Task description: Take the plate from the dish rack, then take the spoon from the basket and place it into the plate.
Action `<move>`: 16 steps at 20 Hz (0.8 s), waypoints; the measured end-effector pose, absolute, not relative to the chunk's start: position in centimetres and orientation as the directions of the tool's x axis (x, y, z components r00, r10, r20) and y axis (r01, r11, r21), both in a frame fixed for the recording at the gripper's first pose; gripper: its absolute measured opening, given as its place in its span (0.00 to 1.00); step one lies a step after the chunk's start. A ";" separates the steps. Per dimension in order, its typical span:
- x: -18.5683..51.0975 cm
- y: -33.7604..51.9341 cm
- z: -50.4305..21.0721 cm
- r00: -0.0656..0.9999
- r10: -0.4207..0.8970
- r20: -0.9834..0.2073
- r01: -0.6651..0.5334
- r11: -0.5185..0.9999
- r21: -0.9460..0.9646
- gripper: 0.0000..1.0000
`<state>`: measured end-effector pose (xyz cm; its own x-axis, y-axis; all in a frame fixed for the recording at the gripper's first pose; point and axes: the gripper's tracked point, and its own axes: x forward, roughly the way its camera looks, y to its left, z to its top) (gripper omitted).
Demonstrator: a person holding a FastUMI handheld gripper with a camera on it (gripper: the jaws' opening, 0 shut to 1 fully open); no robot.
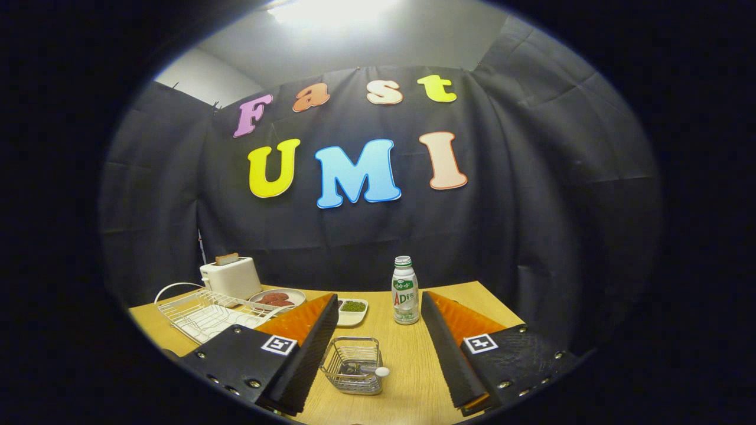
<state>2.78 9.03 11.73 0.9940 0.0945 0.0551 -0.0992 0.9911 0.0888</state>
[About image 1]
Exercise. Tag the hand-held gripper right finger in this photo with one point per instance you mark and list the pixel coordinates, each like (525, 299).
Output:
(449, 360)

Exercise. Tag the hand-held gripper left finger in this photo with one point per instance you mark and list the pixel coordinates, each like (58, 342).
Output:
(307, 360)

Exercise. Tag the beige round plate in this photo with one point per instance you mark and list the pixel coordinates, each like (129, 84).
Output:
(298, 295)

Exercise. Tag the white divided tray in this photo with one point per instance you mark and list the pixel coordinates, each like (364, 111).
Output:
(351, 320)

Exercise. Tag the brown meat piece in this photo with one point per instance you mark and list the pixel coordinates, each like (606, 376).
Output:
(282, 303)
(273, 296)

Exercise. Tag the white drink bottle green cap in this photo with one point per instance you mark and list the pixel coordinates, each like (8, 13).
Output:
(406, 307)

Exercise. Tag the pile of green beans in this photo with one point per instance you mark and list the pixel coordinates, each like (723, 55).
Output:
(353, 306)

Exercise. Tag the white drain tray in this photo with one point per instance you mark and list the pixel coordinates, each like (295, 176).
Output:
(218, 319)

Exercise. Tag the white toaster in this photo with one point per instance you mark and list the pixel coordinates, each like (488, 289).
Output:
(233, 280)

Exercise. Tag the toast slice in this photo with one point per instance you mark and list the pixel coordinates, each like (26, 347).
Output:
(227, 258)

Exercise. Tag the black backdrop cloth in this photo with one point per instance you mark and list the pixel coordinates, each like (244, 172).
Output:
(502, 224)

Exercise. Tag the ceiling light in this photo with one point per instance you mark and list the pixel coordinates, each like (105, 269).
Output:
(331, 9)

